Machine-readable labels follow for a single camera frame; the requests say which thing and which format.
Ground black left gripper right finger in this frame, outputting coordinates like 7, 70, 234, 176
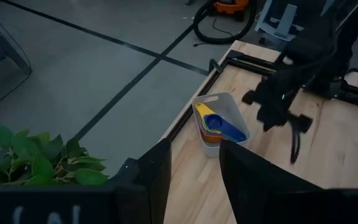
218, 139, 358, 224

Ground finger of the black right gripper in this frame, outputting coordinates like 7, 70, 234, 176
241, 89, 258, 106
287, 113, 314, 134

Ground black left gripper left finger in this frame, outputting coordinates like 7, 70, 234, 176
0, 138, 173, 224

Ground grey plastic basket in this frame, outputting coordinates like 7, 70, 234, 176
191, 91, 251, 159

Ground small dark blue measuring cup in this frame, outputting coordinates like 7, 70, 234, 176
203, 113, 248, 143

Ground turquoise measuring cup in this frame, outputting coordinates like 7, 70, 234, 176
219, 132, 245, 143

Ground yellow measuring cup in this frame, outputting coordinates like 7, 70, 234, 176
194, 102, 222, 134

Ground green measuring cup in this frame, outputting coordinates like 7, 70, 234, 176
201, 119, 229, 138

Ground orange measuring cup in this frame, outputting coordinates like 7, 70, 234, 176
200, 126, 223, 144

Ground black table clamp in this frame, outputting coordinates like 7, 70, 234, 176
208, 58, 224, 75

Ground green leafy plant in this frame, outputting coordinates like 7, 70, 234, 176
0, 124, 109, 188

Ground white office chair base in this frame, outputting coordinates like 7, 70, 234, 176
254, 0, 306, 42

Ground orange shop vacuum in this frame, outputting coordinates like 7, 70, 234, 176
212, 0, 250, 16

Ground grey chair base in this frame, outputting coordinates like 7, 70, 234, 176
0, 6, 33, 108

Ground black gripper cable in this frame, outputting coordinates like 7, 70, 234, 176
289, 124, 301, 165

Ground black metal table frame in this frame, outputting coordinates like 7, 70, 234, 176
165, 49, 358, 142

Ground thick black hose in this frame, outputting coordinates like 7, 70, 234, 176
192, 0, 258, 45

